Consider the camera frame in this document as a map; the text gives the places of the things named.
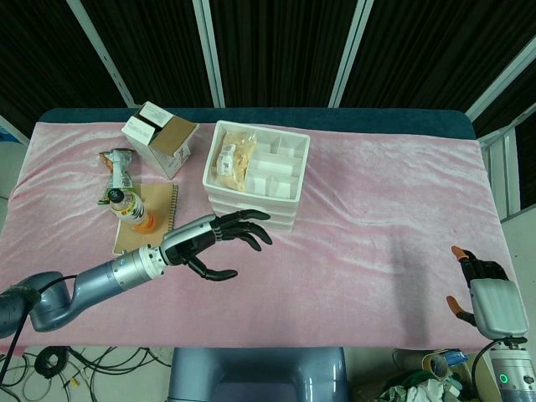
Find pink velvet table cloth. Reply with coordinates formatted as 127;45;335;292
0;121;510;351

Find pile of crumpled waste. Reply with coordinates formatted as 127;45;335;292
351;349;495;402

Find clear bag of beige snacks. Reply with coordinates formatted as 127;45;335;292
213;130;259;192

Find black pleated curtain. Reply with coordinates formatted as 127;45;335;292
0;0;536;139

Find grey black right robot hand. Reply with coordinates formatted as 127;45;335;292
446;245;529;338

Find brown tape roll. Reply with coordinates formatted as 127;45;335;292
420;351;449;378

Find white clear plastic drawer organizer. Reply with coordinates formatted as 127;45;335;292
202;120;312;234

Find plastic bottle with orange drink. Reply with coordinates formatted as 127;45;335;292
105;188;162;234

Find brown spiral notebook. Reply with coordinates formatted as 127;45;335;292
111;183;180;255

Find white cardboard lamp box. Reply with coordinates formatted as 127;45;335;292
121;101;199;179

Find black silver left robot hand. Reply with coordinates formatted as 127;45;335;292
160;209;273;281

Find tangle of floor cables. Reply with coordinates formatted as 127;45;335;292
0;346;173;402

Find white aluminium frame post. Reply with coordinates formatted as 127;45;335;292
193;0;226;108
327;0;374;109
463;23;536;118
66;0;138;106

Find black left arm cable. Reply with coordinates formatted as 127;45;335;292
0;274;79;378

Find crumpled green white snack packet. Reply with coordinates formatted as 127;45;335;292
97;148;137;205

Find blue grey robot torso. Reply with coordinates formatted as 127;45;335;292
167;346;351;402

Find teal table cover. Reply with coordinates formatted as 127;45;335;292
41;107;478;139

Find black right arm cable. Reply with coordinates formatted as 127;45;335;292
471;341;495;390

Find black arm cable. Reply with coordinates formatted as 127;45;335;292
471;341;495;390
0;274;79;378

